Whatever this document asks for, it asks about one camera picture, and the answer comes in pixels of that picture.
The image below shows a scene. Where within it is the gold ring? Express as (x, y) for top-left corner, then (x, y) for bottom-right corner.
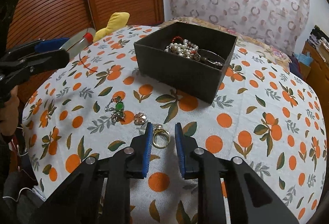
(152, 124), (171, 150)

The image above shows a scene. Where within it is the green stone pendant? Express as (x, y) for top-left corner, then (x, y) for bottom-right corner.
(105, 95), (125, 125)

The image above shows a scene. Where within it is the white pearl necklace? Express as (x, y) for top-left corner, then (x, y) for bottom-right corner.
(164, 39), (200, 58)

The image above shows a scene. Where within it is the silver bangle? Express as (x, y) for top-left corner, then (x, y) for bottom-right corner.
(195, 49), (225, 69)

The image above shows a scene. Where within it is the black open jewelry box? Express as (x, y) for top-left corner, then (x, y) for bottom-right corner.
(134, 22), (237, 104)

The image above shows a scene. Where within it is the person's left hand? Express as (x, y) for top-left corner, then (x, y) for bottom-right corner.
(0, 86), (20, 136)

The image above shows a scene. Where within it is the clear tube red cap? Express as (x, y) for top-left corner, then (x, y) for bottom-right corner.
(60, 33), (93, 59)

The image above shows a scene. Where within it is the yellow plush toy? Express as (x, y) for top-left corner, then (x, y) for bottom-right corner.
(93, 12), (130, 43)

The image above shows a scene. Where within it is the orange print white cloth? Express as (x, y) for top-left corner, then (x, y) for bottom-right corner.
(23, 26), (327, 223)

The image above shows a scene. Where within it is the wooden sideboard cabinet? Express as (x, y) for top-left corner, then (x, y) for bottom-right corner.
(295, 41), (329, 122)

